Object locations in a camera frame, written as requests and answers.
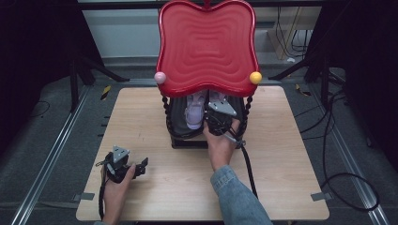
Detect black floor cable loop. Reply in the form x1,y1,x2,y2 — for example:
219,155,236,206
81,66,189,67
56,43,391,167
294,88,381,213

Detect grey tape piece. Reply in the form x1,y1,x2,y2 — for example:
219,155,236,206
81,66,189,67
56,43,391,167
72,192,96,202
310,191,332,202

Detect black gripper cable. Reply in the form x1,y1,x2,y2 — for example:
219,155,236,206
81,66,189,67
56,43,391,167
95,158,111,220
212,116,260,200

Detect yellow ball knob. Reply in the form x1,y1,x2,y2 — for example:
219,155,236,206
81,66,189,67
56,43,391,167
249,71,263,85

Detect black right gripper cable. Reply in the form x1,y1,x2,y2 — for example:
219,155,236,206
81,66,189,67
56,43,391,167
212,116,260,200

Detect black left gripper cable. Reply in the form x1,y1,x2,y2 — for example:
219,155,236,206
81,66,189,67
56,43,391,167
95,158,111,220

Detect person's left hand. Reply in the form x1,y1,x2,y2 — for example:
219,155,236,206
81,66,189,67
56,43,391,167
100,163,138,225

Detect metal floor rail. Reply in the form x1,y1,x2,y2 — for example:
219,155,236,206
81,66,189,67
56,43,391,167
9,84,91,225
311,83,392,225

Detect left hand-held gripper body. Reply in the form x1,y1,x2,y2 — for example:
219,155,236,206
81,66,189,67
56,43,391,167
100,144,139,185

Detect pink ball knob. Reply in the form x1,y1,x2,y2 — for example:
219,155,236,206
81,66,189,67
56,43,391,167
153,71,167,85

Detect black hanging cables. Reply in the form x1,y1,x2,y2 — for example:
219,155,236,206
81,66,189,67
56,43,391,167
275,6,314,59

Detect person's right hand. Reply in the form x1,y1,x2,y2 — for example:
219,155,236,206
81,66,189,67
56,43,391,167
202,118,241,173

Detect yellow black tape strip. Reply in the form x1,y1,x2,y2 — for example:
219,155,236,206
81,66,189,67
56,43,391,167
99,84,113,101
295,82,313,98

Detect black metal stand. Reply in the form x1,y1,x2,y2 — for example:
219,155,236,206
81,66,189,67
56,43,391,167
268,52,346,109
69,54,131,114

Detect lilac sandal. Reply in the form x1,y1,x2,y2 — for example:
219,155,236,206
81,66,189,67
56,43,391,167
207,90,229,106
184,90,208,131

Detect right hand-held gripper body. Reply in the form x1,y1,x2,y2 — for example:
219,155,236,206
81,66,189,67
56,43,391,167
204,98,242,137

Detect red and black shoe rack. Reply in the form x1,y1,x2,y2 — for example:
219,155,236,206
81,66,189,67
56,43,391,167
155,0,263,150

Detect thin black floor cable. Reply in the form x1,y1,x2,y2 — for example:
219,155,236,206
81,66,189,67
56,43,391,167
28,99,52,119

